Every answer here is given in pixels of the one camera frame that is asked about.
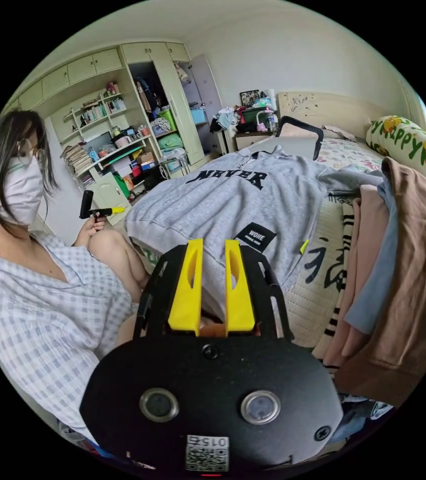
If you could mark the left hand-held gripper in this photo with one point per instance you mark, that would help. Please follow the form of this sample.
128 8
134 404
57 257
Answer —
98 213

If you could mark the pale green wardrobe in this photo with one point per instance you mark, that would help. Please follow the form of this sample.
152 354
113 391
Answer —
175 108

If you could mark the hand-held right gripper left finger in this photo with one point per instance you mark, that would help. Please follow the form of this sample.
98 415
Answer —
184 292

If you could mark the gray hoodie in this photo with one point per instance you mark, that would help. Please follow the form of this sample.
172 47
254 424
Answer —
231 210

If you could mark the person's left forearm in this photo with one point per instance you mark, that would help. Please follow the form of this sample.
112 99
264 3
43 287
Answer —
81 238

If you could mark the pale green shelf desk unit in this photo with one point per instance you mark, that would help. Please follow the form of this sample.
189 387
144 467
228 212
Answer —
100 123

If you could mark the bed with woven mat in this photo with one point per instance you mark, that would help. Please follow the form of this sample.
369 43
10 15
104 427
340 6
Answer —
317 270

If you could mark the pile of clothes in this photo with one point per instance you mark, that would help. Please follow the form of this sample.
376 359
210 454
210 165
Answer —
407 270

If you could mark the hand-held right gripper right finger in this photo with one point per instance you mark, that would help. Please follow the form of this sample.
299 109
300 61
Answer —
239 296

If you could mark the cluttered nightstand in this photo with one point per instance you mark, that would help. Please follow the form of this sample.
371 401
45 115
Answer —
252 120

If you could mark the person's left hand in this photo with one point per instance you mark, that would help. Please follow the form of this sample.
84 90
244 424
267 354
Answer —
95 225

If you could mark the person's body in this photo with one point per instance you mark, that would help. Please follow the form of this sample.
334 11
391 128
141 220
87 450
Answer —
44 292

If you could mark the floral bolster pillow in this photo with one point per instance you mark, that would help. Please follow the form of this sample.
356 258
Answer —
407 144

